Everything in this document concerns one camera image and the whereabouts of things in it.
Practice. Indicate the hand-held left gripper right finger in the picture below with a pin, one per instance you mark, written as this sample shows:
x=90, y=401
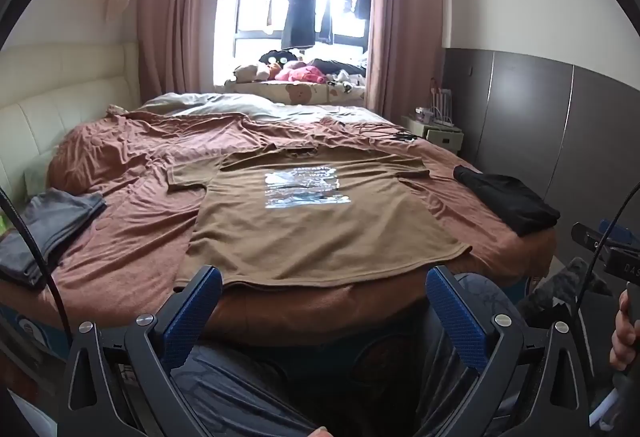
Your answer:
x=455, y=317

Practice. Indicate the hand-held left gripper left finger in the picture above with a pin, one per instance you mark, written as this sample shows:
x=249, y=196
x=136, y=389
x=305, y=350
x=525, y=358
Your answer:
x=197, y=312

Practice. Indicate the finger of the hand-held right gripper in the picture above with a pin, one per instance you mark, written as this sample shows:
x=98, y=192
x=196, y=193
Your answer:
x=587, y=236
x=617, y=229

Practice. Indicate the brown printed t-shirt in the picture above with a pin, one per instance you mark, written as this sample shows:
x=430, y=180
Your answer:
x=310, y=242

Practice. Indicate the black folded clothes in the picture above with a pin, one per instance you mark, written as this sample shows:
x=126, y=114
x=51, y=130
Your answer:
x=515, y=202

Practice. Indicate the grey folded clothes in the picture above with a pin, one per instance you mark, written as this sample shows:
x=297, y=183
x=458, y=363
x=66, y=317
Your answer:
x=45, y=232

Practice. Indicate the person's right hand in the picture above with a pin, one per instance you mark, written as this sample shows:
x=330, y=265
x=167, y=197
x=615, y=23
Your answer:
x=622, y=337

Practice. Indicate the person's grey pants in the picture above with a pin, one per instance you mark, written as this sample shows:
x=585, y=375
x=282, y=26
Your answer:
x=225, y=392

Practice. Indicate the brown fleece blanket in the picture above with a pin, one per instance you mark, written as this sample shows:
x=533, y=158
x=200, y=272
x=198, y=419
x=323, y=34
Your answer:
x=130, y=237

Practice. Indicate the grey wardrobe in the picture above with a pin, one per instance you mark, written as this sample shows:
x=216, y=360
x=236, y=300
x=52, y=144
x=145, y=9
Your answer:
x=525, y=117

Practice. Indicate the blue printed bed sheet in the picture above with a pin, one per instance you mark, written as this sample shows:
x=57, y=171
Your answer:
x=25, y=324

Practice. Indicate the cream bedside cabinet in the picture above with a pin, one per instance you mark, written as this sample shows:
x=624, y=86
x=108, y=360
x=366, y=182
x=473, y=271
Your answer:
x=442, y=137

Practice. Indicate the striped paper bag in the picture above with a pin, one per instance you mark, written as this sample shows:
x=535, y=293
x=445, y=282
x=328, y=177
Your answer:
x=442, y=104

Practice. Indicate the pale grey duvet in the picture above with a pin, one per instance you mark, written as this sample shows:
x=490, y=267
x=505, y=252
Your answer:
x=210, y=104

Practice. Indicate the bear-print cushion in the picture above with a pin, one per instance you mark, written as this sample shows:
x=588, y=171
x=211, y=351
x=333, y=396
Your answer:
x=300, y=93

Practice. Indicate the cream plush toy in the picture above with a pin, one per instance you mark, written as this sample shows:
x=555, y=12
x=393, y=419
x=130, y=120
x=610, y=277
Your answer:
x=247, y=73

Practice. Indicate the pink plush toy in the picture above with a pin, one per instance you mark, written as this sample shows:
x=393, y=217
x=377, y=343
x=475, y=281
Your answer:
x=300, y=74

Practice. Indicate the cream padded headboard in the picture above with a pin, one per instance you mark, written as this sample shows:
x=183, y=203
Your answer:
x=60, y=87

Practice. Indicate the pink curtain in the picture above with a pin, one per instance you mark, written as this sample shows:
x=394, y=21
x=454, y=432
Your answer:
x=180, y=17
x=405, y=17

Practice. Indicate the window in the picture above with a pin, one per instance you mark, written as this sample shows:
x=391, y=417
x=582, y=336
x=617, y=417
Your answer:
x=255, y=7

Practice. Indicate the dark hanging jacket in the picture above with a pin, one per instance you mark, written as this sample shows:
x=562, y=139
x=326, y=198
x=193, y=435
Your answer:
x=300, y=2

